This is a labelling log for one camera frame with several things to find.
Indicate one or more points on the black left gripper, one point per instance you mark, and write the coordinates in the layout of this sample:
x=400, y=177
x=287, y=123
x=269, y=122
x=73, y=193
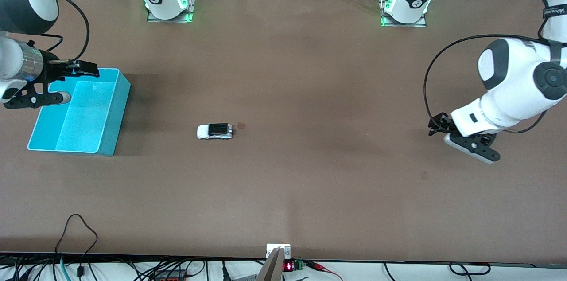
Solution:
x=439, y=124

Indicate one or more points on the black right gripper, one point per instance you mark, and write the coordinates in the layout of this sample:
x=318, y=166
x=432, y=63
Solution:
x=50, y=69

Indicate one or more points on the white jeep toy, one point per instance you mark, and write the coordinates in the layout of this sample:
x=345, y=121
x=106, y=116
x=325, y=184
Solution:
x=215, y=131

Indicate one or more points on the turquoise plastic bin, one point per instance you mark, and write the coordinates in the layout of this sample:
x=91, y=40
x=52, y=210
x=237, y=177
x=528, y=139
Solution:
x=84, y=112

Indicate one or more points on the red digit display module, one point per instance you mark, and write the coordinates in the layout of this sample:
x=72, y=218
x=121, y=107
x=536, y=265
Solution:
x=290, y=266

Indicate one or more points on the black box with red parts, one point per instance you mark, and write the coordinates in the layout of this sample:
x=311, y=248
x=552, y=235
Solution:
x=170, y=276

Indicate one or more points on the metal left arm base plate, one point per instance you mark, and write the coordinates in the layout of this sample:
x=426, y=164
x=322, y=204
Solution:
x=418, y=25

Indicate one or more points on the silver table edge bracket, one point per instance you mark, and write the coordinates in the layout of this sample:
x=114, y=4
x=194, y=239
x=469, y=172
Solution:
x=272, y=247

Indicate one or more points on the grey camera mount bar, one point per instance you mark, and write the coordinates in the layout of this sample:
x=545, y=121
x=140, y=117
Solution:
x=271, y=272

